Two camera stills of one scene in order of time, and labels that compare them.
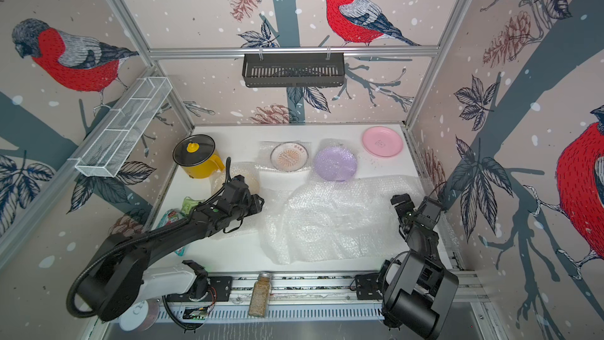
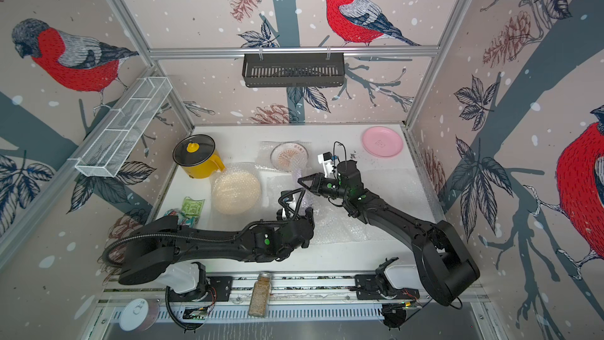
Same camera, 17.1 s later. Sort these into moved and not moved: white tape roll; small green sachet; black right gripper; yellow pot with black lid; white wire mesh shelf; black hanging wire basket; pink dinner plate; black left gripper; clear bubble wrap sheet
Moved: black left gripper; clear bubble wrap sheet; black right gripper
Not moved: white wire mesh shelf; small green sachet; yellow pot with black lid; white tape roll; black hanging wire basket; pink dinner plate
